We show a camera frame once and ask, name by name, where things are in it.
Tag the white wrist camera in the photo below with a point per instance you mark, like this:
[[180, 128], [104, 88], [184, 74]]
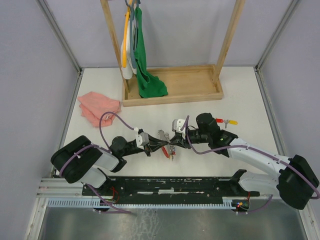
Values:
[[179, 126], [141, 138]]

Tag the grey clothes hanger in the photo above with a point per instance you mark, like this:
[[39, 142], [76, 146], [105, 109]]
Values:
[[131, 24]]

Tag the white hanging garment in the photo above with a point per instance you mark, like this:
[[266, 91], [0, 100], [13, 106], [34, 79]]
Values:
[[128, 64]]

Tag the red tag key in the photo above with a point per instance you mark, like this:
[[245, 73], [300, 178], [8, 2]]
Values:
[[219, 120]]

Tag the wooden clothes rack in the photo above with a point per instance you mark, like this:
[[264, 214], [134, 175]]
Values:
[[186, 84]]

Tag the yellow tag key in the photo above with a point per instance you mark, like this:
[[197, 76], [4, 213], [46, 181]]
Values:
[[229, 122]]

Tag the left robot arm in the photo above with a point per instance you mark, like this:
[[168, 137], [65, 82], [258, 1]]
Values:
[[81, 161]]

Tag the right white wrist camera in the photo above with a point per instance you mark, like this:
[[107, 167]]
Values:
[[179, 126]]

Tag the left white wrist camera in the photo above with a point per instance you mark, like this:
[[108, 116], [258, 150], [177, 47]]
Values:
[[141, 138]]

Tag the green hanging garment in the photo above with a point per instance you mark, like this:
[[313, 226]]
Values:
[[149, 86]]

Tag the grey key holder with rings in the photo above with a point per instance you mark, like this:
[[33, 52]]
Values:
[[168, 150]]

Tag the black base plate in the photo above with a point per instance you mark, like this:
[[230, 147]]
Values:
[[163, 190]]

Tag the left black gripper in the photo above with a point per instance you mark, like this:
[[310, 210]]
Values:
[[151, 147]]

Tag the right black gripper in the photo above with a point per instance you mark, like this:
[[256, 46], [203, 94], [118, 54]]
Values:
[[176, 139]]

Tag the pink folded cloth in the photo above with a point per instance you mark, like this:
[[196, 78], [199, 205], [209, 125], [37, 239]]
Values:
[[93, 105]]

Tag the yellow clothes hanger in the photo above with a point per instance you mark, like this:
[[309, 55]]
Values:
[[125, 53]]

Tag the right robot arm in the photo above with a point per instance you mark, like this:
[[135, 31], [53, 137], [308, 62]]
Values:
[[290, 178]]

